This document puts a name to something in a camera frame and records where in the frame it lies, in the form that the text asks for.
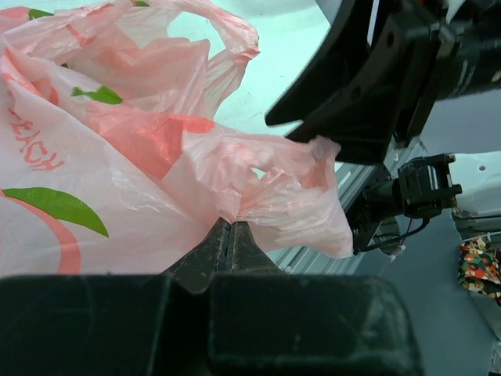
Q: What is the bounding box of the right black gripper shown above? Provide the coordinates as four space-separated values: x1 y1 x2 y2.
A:
287 1 500 165

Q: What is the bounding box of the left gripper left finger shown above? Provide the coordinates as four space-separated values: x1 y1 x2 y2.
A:
166 219 231 294

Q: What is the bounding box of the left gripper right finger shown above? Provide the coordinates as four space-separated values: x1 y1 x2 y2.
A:
229 222 281 274

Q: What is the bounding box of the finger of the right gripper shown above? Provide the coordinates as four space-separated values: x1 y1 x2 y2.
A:
265 1 391 128

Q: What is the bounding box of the pink plastic bag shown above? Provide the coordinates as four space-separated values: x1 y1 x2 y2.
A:
1 1 352 276

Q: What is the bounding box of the colourful patterned cloth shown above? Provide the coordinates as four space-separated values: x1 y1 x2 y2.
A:
457 234 500 306

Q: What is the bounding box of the aluminium frame rail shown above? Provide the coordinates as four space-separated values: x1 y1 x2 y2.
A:
273 140 501 277

